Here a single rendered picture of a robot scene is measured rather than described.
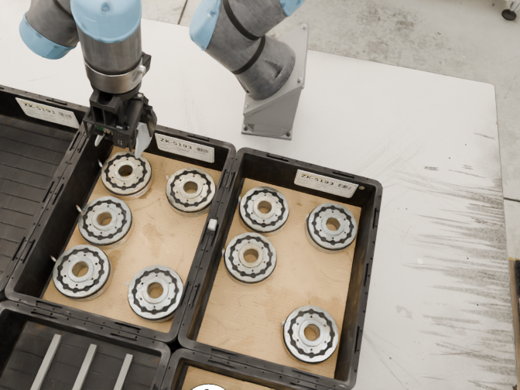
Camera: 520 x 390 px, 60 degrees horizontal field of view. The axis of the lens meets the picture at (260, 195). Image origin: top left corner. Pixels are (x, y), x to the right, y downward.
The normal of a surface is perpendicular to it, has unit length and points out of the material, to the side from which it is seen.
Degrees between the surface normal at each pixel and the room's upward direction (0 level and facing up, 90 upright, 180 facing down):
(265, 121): 90
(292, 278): 0
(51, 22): 70
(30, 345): 0
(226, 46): 84
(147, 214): 0
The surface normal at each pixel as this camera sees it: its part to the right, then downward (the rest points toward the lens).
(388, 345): 0.07, -0.43
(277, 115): -0.11, 0.89
